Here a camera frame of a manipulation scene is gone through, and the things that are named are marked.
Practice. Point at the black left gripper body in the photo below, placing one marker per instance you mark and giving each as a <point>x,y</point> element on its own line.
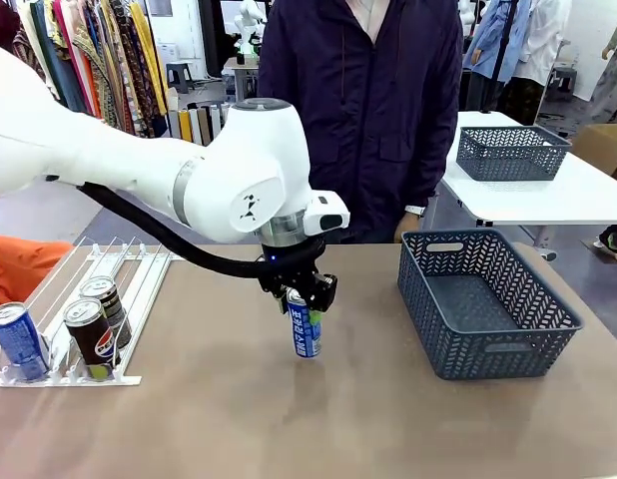
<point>291,264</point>

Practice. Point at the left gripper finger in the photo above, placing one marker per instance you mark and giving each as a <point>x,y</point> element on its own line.
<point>282,302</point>
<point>322,292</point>

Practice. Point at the blue drink can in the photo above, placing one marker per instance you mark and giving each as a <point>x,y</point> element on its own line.
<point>307,336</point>
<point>16,344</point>

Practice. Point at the large blue plastic basket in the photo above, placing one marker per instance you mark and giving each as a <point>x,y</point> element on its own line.
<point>463,344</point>

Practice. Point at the black Pepsi can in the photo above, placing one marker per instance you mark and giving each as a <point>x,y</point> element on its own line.
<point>96,344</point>
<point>114,304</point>

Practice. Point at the small blue plastic basket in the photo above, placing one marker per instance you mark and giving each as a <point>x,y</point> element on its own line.
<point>508,159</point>

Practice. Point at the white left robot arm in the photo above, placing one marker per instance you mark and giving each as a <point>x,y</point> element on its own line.
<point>89,164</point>

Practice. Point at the person's left forearm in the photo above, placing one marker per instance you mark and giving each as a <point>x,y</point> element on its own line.
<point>435,169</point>

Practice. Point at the person's left hand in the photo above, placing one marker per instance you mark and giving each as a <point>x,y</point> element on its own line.
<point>411,222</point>

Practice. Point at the white wristwatch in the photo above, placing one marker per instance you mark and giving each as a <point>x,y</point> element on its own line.
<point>415,209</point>

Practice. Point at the person in dark purple jacket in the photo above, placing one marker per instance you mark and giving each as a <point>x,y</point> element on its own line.
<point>368,125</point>

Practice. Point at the brown fabric roll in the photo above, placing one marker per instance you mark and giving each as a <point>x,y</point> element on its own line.
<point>203,125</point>

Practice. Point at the grey bin of rolls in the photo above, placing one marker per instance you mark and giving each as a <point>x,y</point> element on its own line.
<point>198,125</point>

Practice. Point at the yellow fabric roll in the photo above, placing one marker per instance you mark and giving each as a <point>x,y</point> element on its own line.
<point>185,125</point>

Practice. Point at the grey plastic stool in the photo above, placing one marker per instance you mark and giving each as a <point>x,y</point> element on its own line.
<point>180,75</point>

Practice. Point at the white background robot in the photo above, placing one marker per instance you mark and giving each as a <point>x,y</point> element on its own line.
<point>248,25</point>

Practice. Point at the white storage box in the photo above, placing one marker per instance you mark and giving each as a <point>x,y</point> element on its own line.
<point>167,51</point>

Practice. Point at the white side table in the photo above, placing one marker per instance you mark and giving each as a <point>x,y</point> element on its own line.
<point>563,194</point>

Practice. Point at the orange cloth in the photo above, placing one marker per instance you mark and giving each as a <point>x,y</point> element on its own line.
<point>19,269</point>

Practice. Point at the rack of hanging garments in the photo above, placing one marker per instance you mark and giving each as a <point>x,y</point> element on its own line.
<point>114,60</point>

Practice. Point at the black stand pole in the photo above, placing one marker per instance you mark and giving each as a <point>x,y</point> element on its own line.
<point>499,60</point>

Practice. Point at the green black shoe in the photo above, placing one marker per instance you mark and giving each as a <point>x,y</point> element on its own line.
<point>613,239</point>

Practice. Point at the blue shirt on mannequin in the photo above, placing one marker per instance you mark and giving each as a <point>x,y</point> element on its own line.
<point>493,35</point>

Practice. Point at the cardboard box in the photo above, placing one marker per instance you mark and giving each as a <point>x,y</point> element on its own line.
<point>603,144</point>

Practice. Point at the dark grey stool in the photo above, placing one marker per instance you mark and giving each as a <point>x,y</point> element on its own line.
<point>562,80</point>

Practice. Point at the white coat on mannequin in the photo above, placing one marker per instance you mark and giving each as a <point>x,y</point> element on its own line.
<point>543,40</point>

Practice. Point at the grey dress on mannequin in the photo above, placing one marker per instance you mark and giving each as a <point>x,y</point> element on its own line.
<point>610,85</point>

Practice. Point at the maroon garment on mannequin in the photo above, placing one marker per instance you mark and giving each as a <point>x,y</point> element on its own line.
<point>1,20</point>

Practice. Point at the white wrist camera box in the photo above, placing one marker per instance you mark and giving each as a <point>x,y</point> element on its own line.
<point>328,212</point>

